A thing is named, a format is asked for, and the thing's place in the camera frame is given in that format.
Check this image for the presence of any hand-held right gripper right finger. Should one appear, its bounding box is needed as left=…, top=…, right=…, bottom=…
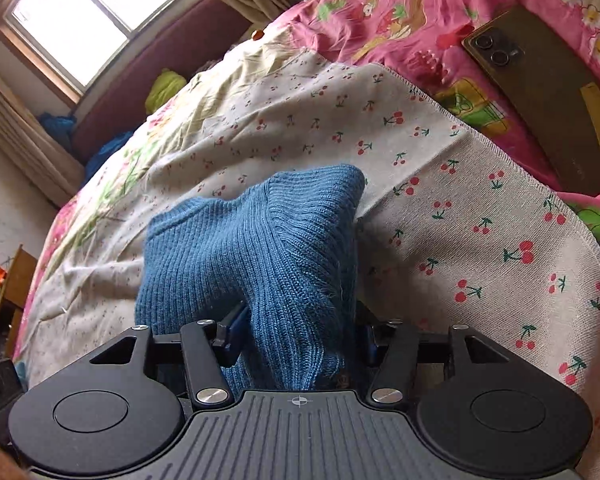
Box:
left=355, top=302, right=511, bottom=406

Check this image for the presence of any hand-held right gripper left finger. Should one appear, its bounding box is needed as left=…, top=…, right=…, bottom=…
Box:
left=87, top=302, right=251, bottom=409

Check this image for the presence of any blue striped knitted sweater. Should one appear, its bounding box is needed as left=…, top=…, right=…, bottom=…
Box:
left=134, top=163, right=367, bottom=392

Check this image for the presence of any wooden nightstand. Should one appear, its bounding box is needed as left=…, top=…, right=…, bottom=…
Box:
left=0, top=245, right=38, bottom=361

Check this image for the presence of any cherry print bed sheet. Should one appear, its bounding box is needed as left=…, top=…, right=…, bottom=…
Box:
left=12, top=50, right=600, bottom=456

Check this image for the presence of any yellow-green pillow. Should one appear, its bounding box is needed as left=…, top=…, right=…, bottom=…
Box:
left=145, top=69, right=188, bottom=116

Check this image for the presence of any blue cloth at headboard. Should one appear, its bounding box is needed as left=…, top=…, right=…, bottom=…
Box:
left=37, top=112, right=78, bottom=161

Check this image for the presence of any maroon bed headboard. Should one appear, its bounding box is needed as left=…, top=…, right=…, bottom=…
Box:
left=72, top=0, right=253, bottom=163

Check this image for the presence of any brown smartphone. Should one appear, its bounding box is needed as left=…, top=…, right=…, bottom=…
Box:
left=462, top=5, right=600, bottom=196

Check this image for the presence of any pink floral quilt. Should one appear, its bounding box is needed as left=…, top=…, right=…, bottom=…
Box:
left=35, top=0, right=600, bottom=461

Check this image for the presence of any window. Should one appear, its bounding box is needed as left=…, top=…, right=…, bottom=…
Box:
left=0, top=0, right=206, bottom=106

